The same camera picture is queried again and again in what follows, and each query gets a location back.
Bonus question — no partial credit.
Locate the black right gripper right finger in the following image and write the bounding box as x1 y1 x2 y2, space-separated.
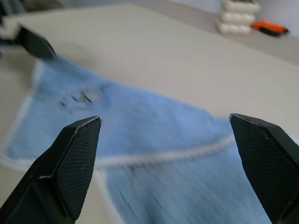
229 113 299 224

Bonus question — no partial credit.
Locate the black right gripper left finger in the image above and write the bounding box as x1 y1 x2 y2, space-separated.
0 115 102 224

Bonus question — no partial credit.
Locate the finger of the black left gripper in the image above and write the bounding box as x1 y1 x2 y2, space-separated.
14 26 57 60

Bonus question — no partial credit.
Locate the light blue cloth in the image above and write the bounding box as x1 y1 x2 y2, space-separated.
1 55 273 224

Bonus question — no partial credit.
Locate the dark olive background object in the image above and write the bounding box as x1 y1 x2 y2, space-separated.
26 0 63 12

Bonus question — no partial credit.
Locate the orange and black hand tool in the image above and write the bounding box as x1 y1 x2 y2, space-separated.
252 21 290 38

